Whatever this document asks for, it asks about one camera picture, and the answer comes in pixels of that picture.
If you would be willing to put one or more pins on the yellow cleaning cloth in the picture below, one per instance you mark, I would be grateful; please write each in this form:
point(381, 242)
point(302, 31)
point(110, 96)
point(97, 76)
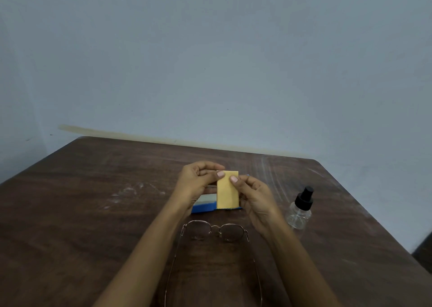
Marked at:
point(226, 195)

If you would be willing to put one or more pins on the blue glasses case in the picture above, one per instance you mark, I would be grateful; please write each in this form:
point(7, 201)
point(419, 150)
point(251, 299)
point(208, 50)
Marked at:
point(202, 209)

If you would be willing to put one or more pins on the person's right hand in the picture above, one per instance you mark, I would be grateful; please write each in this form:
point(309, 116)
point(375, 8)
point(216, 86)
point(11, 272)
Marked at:
point(258, 205)

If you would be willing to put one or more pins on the metal-framed eyeglasses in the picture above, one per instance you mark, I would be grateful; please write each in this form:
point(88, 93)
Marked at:
point(233, 232)

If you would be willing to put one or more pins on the person's left hand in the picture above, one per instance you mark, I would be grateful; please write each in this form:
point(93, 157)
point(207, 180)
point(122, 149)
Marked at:
point(194, 185)

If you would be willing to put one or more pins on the clear spray bottle black cap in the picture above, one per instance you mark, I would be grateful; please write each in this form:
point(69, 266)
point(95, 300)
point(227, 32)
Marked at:
point(298, 215)

